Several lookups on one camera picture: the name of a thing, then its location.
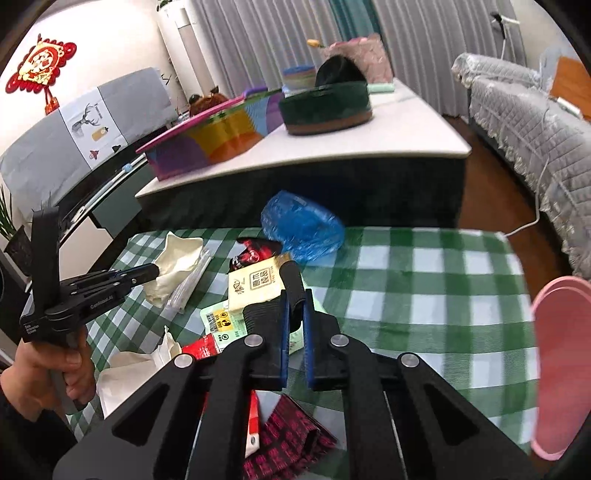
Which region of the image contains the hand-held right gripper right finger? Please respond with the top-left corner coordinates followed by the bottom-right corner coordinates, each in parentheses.
top-left (302, 288), bottom-right (541, 480)

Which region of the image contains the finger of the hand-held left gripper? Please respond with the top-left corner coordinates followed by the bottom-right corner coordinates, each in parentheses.
top-left (69, 264), bottom-right (160, 286)
top-left (62, 279), bottom-right (139, 308)

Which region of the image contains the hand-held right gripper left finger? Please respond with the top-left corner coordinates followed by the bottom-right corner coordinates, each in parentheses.
top-left (53, 291), bottom-right (291, 480)

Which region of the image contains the white tissue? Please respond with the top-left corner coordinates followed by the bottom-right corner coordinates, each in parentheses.
top-left (141, 231), bottom-right (206, 305)

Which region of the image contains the black cylindrical object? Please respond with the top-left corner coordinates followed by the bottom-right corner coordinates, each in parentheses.
top-left (279, 261), bottom-right (306, 319)

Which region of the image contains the cream snack packet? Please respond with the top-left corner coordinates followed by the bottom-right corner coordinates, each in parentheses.
top-left (226, 253), bottom-right (296, 312)

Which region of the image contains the red paper box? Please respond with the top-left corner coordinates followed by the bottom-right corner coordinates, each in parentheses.
top-left (180, 333), bottom-right (262, 460)

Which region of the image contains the black red snack packet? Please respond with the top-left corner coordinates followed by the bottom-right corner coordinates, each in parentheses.
top-left (228, 237), bottom-right (282, 275)

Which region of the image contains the black pink patterned box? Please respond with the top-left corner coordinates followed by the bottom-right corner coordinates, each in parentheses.
top-left (242, 392), bottom-right (338, 480)

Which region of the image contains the pink plastic bucket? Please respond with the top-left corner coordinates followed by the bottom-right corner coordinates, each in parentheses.
top-left (529, 277), bottom-right (591, 460)

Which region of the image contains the person's left forearm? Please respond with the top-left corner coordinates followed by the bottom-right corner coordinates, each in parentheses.
top-left (0, 385), bottom-right (79, 480)

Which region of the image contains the person's left hand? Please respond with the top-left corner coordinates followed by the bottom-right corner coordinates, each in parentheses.
top-left (0, 339), bottom-right (98, 412)

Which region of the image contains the clear plastic wrapper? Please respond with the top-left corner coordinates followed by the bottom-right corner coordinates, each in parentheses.
top-left (164, 247), bottom-right (213, 317)

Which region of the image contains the green white packet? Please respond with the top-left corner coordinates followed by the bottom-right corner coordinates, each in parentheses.
top-left (200, 300), bottom-right (305, 356)

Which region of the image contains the white paper bag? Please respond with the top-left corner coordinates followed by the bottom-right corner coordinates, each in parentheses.
top-left (97, 325), bottom-right (183, 418)

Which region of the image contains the potted green plant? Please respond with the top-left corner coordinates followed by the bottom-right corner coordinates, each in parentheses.
top-left (0, 185), bottom-right (34, 273)

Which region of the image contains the black television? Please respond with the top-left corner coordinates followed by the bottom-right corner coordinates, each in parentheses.
top-left (28, 152), bottom-right (148, 259)

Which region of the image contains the blue plastic bag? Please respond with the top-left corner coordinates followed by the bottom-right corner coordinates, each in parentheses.
top-left (261, 190), bottom-right (345, 265)

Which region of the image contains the green checked tablecloth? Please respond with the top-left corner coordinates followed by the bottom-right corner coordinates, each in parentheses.
top-left (69, 226), bottom-right (541, 480)

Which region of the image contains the grey television cover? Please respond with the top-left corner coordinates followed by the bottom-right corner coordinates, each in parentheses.
top-left (0, 67), bottom-right (174, 217)

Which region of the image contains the rainbow storage box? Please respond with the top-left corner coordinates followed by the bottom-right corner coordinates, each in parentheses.
top-left (136, 88), bottom-right (284, 181)

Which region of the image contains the brown ornament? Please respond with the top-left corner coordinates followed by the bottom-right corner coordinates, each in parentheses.
top-left (189, 88), bottom-right (229, 116)

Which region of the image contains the white top coffee table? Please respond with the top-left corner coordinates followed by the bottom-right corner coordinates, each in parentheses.
top-left (135, 78), bottom-right (472, 229)

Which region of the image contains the dark green round bowl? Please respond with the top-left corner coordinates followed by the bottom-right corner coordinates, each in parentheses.
top-left (278, 80), bottom-right (374, 136)

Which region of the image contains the white standing air conditioner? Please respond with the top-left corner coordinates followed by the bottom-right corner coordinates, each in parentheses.
top-left (157, 0), bottom-right (218, 112)

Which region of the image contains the stack of coloured bowls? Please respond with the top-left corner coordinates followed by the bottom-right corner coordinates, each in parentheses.
top-left (281, 65), bottom-right (317, 93)

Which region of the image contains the black fabric bag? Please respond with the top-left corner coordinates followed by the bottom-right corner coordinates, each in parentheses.
top-left (315, 55), bottom-right (368, 88)

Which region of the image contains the pink woven basket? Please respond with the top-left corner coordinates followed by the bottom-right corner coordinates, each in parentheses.
top-left (321, 33), bottom-right (394, 84)

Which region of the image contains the grey quilted sofa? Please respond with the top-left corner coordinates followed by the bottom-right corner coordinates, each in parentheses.
top-left (451, 52), bottom-right (591, 280)

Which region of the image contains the teal curtain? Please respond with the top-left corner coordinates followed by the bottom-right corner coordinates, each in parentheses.
top-left (330, 0), bottom-right (379, 40)

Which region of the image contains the grey curtain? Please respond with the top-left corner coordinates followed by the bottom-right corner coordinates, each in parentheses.
top-left (189, 0), bottom-right (527, 116)

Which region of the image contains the white power strip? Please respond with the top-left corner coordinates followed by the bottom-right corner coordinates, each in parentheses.
top-left (556, 96), bottom-right (583, 120)

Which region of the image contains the orange cushion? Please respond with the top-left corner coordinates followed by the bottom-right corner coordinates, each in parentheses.
top-left (549, 56), bottom-right (591, 121)

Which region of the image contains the red knot wall decoration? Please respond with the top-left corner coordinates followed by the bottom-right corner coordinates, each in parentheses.
top-left (4, 34), bottom-right (78, 116)

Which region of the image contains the white cable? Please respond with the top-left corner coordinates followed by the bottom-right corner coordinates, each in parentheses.
top-left (505, 138), bottom-right (568, 238)

